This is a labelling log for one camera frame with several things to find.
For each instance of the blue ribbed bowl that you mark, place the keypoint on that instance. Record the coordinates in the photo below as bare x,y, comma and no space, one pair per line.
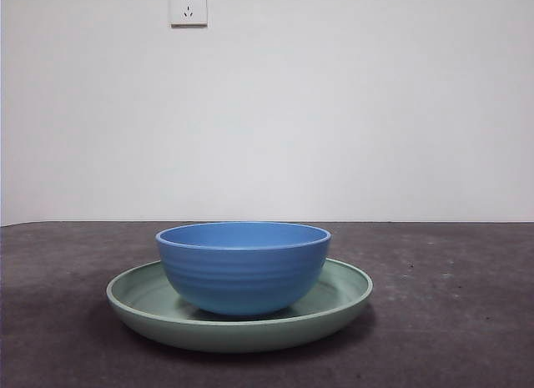
244,279

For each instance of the green round plate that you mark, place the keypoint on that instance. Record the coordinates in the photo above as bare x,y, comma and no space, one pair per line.
233,336

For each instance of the white wall power socket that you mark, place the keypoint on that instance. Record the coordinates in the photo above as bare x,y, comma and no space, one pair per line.
188,8

